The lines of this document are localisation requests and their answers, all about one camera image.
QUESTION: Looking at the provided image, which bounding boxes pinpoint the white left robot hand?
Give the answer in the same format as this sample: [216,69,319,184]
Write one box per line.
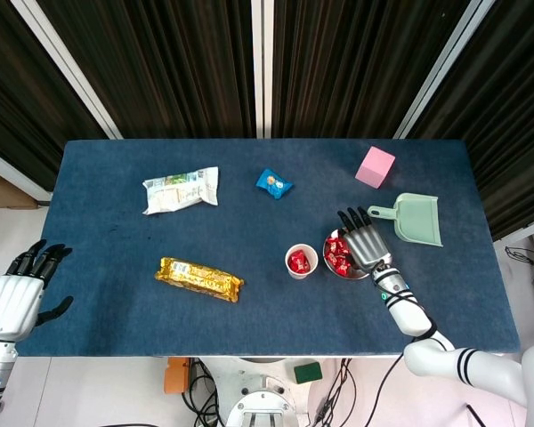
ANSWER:
[0,238,75,343]

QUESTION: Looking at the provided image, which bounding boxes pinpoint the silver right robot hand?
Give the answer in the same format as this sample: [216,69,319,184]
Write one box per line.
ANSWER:
[336,205,393,271]

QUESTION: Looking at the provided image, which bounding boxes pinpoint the metal bowl with candies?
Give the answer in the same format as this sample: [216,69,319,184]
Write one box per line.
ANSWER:
[322,227,371,281]

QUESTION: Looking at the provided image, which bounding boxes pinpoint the white paper cup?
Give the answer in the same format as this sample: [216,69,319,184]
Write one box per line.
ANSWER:
[284,243,320,280]

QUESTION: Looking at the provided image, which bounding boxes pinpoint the green plastic dustpan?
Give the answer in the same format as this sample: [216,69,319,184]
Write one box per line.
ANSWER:
[367,192,444,248]

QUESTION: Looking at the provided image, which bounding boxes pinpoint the pink foam cube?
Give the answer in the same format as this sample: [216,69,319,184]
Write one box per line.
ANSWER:
[354,146,396,191]

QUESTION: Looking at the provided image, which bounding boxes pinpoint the blue snack packet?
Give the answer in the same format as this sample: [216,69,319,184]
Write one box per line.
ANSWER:
[255,167,295,201]

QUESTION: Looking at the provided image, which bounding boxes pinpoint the brown cardboard box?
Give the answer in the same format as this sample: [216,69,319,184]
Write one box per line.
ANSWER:
[0,164,39,210]

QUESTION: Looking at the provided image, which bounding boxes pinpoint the blue fabric table cover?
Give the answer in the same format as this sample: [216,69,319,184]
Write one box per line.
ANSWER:
[15,138,521,359]

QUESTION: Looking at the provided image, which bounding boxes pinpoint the green sponge block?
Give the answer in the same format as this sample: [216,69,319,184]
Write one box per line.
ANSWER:
[293,361,324,385]

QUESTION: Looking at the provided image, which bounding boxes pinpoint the gold biscuit package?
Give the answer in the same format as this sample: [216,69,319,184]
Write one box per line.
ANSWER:
[154,256,246,304]

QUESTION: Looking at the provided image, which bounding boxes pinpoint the dark pleated curtain panel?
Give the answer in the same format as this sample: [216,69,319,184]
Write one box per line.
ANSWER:
[409,0,534,241]
[0,0,110,192]
[37,0,255,140]
[271,0,471,140]

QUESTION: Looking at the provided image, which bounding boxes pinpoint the orange plastic box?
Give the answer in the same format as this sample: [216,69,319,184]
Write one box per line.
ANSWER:
[163,357,191,396]

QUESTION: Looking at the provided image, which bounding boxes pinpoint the white robot torso base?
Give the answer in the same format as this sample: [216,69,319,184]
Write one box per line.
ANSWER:
[224,357,311,427]

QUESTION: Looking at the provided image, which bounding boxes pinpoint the white snack bag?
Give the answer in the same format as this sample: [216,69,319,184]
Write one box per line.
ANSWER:
[142,165,220,216]

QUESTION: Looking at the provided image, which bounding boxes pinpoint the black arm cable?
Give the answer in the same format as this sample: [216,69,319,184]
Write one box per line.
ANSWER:
[368,266,440,427]

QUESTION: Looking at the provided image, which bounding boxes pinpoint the white frame rail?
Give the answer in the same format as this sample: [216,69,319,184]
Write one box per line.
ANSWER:
[491,212,534,245]
[0,144,53,205]

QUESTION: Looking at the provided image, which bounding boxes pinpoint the black cable bundle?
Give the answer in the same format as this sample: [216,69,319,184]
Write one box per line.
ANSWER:
[311,358,355,423]
[182,359,226,427]

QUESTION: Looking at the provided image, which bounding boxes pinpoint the white frame post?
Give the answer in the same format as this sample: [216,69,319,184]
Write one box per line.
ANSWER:
[9,0,125,141]
[250,0,274,140]
[393,0,496,141]

